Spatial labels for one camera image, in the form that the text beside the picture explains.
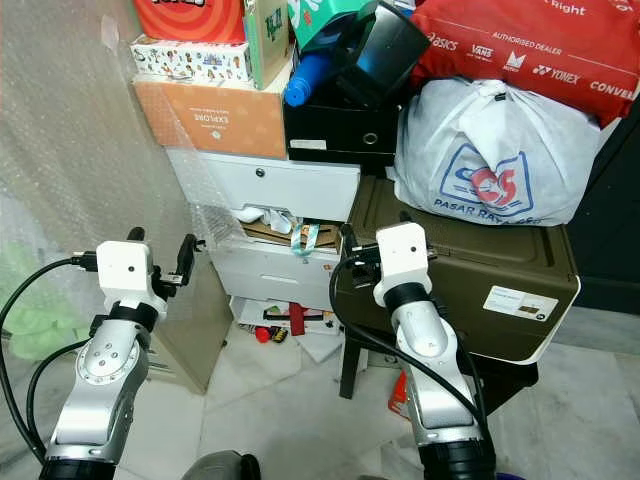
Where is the brown cardboard piece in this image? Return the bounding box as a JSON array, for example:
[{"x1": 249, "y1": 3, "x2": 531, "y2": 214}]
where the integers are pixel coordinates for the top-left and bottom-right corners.
[{"x1": 244, "y1": 220, "x2": 342, "y2": 253}]

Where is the teal ribbon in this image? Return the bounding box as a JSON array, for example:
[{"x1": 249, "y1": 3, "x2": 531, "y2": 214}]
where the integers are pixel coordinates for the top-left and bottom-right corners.
[{"x1": 289, "y1": 222, "x2": 320, "y2": 261}]

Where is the white crumpled cloth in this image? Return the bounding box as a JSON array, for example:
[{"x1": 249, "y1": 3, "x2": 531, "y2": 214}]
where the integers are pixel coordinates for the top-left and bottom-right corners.
[{"x1": 234, "y1": 204, "x2": 297, "y2": 237}]

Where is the white paper sheet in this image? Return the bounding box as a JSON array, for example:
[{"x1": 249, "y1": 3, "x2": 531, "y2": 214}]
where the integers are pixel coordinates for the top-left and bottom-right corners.
[{"x1": 294, "y1": 330, "x2": 347, "y2": 364}]

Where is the black metal stand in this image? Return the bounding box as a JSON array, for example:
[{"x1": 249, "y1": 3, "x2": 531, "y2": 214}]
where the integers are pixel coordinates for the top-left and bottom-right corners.
[{"x1": 338, "y1": 318, "x2": 543, "y2": 403}]

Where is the white drawer cabinet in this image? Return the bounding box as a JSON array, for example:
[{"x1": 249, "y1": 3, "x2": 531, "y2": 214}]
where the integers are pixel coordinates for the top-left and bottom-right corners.
[{"x1": 165, "y1": 148, "x2": 363, "y2": 339}]

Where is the black storage box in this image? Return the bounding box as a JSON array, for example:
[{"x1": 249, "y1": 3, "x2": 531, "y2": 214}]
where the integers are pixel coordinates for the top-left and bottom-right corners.
[{"x1": 281, "y1": 93, "x2": 407, "y2": 167}]

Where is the olive brown storage case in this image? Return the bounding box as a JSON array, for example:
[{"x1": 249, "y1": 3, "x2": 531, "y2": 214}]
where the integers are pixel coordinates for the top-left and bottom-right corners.
[{"x1": 335, "y1": 175, "x2": 582, "y2": 367}]

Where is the clear bubble wrap sheet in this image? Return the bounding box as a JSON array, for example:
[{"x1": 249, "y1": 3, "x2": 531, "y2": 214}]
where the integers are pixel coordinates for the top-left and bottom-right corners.
[{"x1": 0, "y1": 0, "x2": 233, "y2": 396}]

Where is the small red box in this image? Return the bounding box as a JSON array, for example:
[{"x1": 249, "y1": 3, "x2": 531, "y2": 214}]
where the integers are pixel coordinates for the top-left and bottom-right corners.
[{"x1": 387, "y1": 370, "x2": 411, "y2": 421}]

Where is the orange cardboard box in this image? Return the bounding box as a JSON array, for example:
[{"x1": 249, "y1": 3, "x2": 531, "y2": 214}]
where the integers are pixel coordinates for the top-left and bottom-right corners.
[{"x1": 132, "y1": 80, "x2": 288, "y2": 161}]

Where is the blue bottle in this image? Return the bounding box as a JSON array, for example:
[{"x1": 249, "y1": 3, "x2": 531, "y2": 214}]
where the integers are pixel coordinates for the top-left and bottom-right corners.
[{"x1": 282, "y1": 52, "x2": 327, "y2": 109}]

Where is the white printed plastic bag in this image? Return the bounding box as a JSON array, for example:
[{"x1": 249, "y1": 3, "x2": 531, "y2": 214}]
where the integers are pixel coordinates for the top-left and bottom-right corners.
[{"x1": 392, "y1": 78, "x2": 607, "y2": 229}]

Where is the white cartoon pattern box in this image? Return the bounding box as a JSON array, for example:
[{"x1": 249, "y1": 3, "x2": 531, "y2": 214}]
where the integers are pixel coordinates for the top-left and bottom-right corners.
[{"x1": 130, "y1": 36, "x2": 253, "y2": 87}]

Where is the grey robot left leg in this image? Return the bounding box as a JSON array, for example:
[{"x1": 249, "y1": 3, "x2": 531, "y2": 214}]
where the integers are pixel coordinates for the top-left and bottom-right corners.
[{"x1": 190, "y1": 450, "x2": 263, "y2": 480}]

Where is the green printed box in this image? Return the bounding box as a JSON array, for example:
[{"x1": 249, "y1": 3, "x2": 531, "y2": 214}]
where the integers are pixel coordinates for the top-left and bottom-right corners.
[{"x1": 245, "y1": 0, "x2": 291, "y2": 93}]

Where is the red printed box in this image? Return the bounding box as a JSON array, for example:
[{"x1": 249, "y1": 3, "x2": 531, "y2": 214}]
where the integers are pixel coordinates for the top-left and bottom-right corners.
[{"x1": 132, "y1": 0, "x2": 243, "y2": 44}]

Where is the teal box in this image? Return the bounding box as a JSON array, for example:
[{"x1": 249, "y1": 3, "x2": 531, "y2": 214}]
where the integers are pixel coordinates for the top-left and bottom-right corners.
[{"x1": 288, "y1": 0, "x2": 391, "y2": 53}]

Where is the dark cabinet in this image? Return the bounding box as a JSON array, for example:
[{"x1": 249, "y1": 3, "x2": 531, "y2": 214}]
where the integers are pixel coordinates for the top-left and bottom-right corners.
[{"x1": 568, "y1": 100, "x2": 640, "y2": 316}]

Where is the red sports shop bag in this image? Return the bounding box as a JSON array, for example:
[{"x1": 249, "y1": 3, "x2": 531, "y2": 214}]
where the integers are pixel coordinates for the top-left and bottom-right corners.
[{"x1": 408, "y1": 0, "x2": 640, "y2": 128}]

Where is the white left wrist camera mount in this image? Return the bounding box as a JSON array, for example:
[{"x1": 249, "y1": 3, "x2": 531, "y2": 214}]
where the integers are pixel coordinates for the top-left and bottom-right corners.
[{"x1": 95, "y1": 240, "x2": 161, "y2": 321}]

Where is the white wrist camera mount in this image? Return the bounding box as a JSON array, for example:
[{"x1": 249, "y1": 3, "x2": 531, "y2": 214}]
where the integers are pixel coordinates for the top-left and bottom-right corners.
[
  {"x1": 95, "y1": 240, "x2": 161, "y2": 321},
  {"x1": 372, "y1": 222, "x2": 433, "y2": 309}
]

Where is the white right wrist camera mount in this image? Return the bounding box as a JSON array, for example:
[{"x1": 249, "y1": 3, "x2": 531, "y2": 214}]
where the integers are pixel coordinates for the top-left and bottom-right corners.
[{"x1": 372, "y1": 222, "x2": 433, "y2": 309}]

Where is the long black left arm cable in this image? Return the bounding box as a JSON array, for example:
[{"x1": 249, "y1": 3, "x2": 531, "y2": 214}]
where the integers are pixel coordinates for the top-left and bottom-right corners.
[{"x1": 0, "y1": 253, "x2": 103, "y2": 471}]

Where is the red strap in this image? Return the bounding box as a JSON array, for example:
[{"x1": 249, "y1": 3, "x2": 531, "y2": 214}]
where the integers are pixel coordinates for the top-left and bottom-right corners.
[{"x1": 287, "y1": 303, "x2": 307, "y2": 337}]

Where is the short black left arm cable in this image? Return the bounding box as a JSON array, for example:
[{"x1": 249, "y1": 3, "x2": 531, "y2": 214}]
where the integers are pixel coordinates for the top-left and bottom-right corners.
[{"x1": 24, "y1": 320, "x2": 103, "y2": 443}]

